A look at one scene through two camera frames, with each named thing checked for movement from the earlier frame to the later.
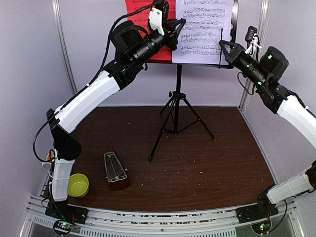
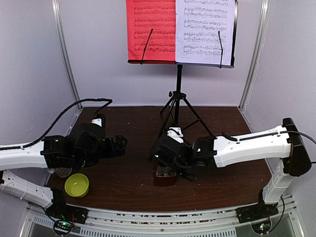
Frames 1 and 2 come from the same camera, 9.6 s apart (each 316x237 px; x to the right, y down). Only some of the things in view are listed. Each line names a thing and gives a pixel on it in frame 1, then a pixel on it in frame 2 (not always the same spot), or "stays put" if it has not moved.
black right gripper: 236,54 → 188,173
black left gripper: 170,26 → 111,152
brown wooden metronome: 116,174 → 165,176
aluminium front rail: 115,223 stays put
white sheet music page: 208,22 stays put
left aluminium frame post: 56,4 stays put
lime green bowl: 78,185 stays put
